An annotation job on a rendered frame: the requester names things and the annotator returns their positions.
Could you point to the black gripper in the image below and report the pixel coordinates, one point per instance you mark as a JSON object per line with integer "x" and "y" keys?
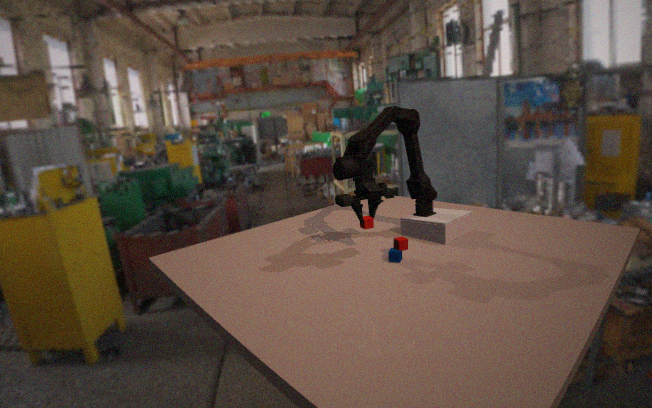
{"x": 345, "y": 200}

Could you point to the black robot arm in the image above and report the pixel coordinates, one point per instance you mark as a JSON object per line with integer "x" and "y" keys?
{"x": 357, "y": 159}

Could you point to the blue cube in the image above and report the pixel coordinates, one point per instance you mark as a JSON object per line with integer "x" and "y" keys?
{"x": 394, "y": 255}

